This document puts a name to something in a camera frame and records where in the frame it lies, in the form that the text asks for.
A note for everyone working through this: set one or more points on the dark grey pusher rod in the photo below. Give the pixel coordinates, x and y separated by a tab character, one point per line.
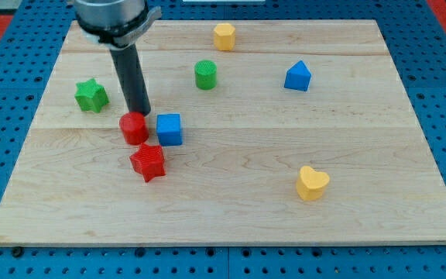
131	79

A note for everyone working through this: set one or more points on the red cylinder block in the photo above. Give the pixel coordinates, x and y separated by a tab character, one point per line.
134	128

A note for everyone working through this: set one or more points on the red star block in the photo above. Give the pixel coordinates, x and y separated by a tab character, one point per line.
148	161

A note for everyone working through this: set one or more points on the green star block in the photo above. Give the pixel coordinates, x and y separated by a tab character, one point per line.
91	96

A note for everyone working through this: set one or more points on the blue cube block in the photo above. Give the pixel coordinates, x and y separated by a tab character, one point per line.
169	130

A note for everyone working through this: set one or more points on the green cylinder block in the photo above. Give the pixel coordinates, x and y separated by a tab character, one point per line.
205	74

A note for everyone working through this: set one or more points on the yellow hexagon block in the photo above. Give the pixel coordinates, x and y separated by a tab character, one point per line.
224	36

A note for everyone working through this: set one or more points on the light wooden board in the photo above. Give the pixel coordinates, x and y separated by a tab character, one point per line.
233	180

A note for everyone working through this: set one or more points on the blue triangle block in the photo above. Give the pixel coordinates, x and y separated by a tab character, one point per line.
298	77

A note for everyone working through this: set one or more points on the yellow heart block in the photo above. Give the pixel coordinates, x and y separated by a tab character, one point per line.
311	184

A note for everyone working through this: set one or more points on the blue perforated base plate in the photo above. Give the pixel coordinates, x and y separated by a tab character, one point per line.
417	42

